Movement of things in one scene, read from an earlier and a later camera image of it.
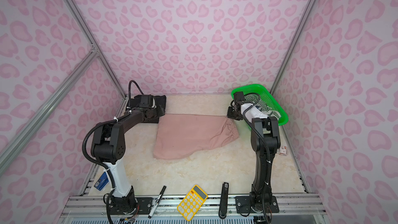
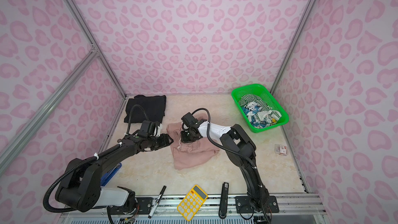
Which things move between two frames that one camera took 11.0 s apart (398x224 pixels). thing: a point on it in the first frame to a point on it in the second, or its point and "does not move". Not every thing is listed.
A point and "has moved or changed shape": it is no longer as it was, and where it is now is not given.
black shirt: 146,101 does not move
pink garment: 178,135 has moved or changed shape
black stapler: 224,199 does not move
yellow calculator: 192,203 does not move
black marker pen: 156,204 does not move
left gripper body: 157,112 to 159,141
